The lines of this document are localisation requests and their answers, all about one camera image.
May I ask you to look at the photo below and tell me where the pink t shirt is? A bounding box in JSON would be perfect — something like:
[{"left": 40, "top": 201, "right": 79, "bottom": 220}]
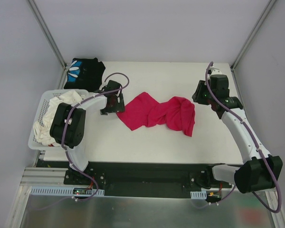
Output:
[{"left": 117, "top": 92, "right": 195, "bottom": 137}]

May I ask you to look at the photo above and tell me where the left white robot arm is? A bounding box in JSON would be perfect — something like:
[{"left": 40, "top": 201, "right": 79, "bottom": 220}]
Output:
[{"left": 49, "top": 80, "right": 125, "bottom": 185}]

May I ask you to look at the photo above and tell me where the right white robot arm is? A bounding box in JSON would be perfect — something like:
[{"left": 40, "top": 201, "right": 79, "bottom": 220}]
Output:
[{"left": 192, "top": 74, "right": 283, "bottom": 193}]

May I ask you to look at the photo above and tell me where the black folded t shirt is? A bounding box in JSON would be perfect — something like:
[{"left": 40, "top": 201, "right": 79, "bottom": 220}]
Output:
[{"left": 64, "top": 57, "right": 105, "bottom": 92}]

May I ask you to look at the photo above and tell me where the white plastic laundry basket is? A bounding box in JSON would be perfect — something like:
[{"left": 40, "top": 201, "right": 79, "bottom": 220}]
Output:
[{"left": 28, "top": 89, "right": 89, "bottom": 151}]

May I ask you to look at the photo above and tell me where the cream t shirt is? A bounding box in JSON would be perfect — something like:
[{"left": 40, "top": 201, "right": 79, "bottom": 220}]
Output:
[{"left": 32, "top": 90, "right": 87, "bottom": 146}]

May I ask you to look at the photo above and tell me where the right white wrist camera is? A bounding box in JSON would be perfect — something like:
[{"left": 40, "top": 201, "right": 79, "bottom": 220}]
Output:
[{"left": 208, "top": 66, "right": 222, "bottom": 75}]

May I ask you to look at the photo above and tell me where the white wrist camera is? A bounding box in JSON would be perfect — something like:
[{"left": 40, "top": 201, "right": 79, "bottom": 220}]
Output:
[
  {"left": 208, "top": 66, "right": 222, "bottom": 75},
  {"left": 98, "top": 82, "right": 108, "bottom": 93}
]

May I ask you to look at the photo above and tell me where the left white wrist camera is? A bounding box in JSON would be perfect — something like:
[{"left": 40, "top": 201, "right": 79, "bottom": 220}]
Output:
[{"left": 98, "top": 82, "right": 108, "bottom": 93}]

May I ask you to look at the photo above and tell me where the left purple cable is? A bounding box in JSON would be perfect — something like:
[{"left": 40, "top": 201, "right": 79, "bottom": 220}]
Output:
[{"left": 60, "top": 72, "right": 130, "bottom": 202}]

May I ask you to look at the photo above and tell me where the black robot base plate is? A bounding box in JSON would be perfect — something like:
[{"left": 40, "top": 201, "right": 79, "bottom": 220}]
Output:
[{"left": 63, "top": 161, "right": 233, "bottom": 198}]

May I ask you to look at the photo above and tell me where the right aluminium frame post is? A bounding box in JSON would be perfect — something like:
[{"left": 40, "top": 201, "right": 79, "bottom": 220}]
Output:
[{"left": 230, "top": 0, "right": 278, "bottom": 72}]

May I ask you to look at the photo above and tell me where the aluminium frame post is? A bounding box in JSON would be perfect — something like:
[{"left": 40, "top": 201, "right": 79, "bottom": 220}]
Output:
[
  {"left": 26, "top": 0, "right": 67, "bottom": 69},
  {"left": 230, "top": 0, "right": 278, "bottom": 72}
]

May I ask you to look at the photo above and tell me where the right white cable duct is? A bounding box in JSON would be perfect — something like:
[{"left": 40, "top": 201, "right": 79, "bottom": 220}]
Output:
[{"left": 190, "top": 190, "right": 207, "bottom": 200}]

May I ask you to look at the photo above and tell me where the white cable duct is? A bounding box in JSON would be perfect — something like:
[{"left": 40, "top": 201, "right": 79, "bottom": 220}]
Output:
[
  {"left": 30, "top": 186, "right": 105, "bottom": 197},
  {"left": 190, "top": 190, "right": 207, "bottom": 200}
]

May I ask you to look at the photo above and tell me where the left white cable duct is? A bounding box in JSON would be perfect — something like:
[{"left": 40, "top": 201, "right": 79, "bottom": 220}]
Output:
[{"left": 30, "top": 186, "right": 105, "bottom": 197}]

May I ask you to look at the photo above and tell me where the left aluminium frame post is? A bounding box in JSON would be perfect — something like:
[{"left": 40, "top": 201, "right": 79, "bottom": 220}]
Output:
[{"left": 26, "top": 0, "right": 67, "bottom": 69}]

